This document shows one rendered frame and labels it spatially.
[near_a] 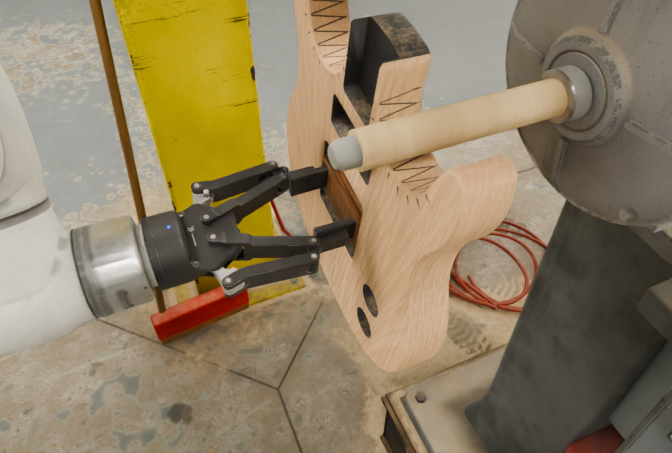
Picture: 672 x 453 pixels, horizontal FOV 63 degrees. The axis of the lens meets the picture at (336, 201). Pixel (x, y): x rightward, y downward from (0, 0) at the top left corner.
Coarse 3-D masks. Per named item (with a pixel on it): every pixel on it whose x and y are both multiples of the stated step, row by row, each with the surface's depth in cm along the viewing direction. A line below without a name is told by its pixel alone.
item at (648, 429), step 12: (660, 408) 47; (648, 420) 49; (660, 420) 47; (636, 432) 51; (648, 432) 48; (660, 432) 47; (624, 444) 53; (636, 444) 50; (648, 444) 49; (660, 444) 47
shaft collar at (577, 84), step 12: (552, 72) 44; (564, 72) 44; (576, 72) 44; (564, 84) 44; (576, 84) 43; (588, 84) 43; (576, 96) 43; (588, 96) 44; (576, 108) 44; (588, 108) 44; (552, 120) 46; (564, 120) 45
